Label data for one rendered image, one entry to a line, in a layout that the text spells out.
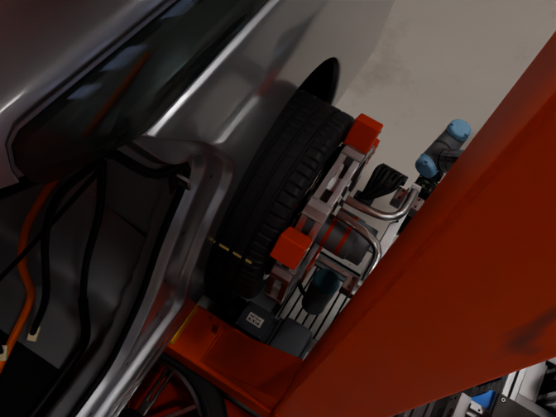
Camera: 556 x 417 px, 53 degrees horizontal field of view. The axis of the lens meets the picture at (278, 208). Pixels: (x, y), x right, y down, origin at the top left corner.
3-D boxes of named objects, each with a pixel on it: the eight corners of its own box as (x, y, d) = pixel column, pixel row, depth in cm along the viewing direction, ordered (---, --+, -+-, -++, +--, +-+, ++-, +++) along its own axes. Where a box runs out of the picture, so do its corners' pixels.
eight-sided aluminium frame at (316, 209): (333, 191, 214) (370, 106, 165) (349, 199, 213) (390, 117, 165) (259, 309, 191) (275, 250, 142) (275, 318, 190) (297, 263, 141)
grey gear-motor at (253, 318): (221, 298, 242) (222, 270, 211) (304, 351, 236) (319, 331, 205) (197, 333, 235) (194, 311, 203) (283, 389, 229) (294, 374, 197)
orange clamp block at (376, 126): (347, 138, 168) (361, 112, 164) (371, 150, 167) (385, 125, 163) (342, 144, 162) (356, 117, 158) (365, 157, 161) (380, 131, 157)
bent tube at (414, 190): (363, 161, 174) (371, 142, 164) (418, 192, 171) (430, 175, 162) (336, 203, 166) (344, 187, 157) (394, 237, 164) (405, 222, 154)
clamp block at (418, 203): (395, 192, 179) (400, 184, 175) (420, 207, 178) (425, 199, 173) (388, 204, 177) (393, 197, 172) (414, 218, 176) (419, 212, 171)
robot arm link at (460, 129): (458, 147, 177) (445, 165, 186) (477, 127, 181) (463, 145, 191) (438, 132, 178) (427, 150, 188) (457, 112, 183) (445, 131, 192)
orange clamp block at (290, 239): (289, 224, 152) (280, 233, 144) (314, 239, 151) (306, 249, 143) (278, 246, 154) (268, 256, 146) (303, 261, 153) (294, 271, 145)
